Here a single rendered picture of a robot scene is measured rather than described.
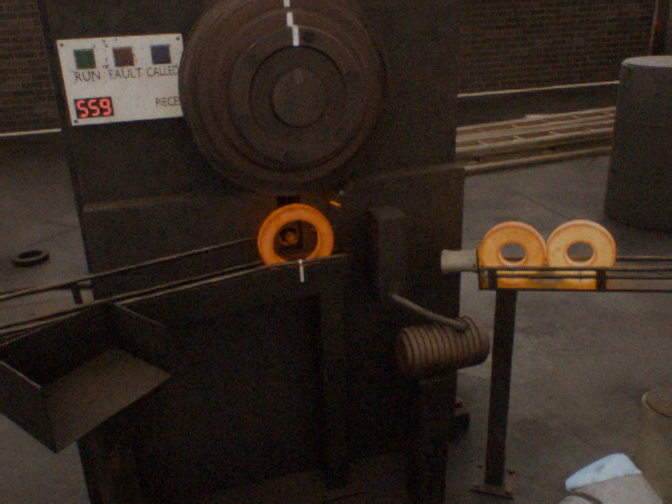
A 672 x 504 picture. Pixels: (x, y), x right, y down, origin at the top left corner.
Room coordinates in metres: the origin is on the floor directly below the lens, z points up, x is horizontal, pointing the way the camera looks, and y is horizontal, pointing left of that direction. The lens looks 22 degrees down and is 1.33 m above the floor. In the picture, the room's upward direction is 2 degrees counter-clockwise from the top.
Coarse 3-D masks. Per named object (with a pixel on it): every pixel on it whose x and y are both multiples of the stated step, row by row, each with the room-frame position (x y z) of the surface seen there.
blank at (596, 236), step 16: (576, 224) 1.42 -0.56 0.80; (592, 224) 1.42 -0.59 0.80; (560, 240) 1.43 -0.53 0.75; (576, 240) 1.42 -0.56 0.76; (592, 240) 1.41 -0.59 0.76; (608, 240) 1.40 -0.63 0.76; (560, 256) 1.43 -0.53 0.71; (592, 256) 1.43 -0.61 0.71; (608, 256) 1.40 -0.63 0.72; (560, 272) 1.43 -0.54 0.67; (576, 272) 1.42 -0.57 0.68; (592, 272) 1.41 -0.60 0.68
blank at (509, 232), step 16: (512, 224) 1.48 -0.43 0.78; (496, 240) 1.48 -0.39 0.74; (512, 240) 1.47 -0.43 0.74; (528, 240) 1.46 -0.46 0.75; (480, 256) 1.50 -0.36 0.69; (496, 256) 1.48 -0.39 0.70; (528, 256) 1.46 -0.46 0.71; (544, 256) 1.45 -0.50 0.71; (512, 272) 1.47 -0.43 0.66; (528, 272) 1.46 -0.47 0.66
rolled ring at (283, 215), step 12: (300, 204) 1.52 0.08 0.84; (276, 216) 1.47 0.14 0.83; (288, 216) 1.48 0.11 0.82; (300, 216) 1.49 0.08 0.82; (312, 216) 1.50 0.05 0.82; (264, 228) 1.47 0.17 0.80; (276, 228) 1.47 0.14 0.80; (324, 228) 1.50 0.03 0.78; (264, 240) 1.47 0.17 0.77; (324, 240) 1.50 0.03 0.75; (264, 252) 1.46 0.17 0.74; (324, 252) 1.50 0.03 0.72
